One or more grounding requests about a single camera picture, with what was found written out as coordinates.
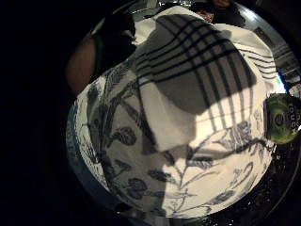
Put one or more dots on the white cloth with blue floral print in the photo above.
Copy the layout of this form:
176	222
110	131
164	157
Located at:
134	169

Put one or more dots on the small red packet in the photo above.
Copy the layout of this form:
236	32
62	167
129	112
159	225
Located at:
206	15

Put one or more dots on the white cloth with dark plaid stripes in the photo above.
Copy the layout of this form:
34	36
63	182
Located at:
188	62

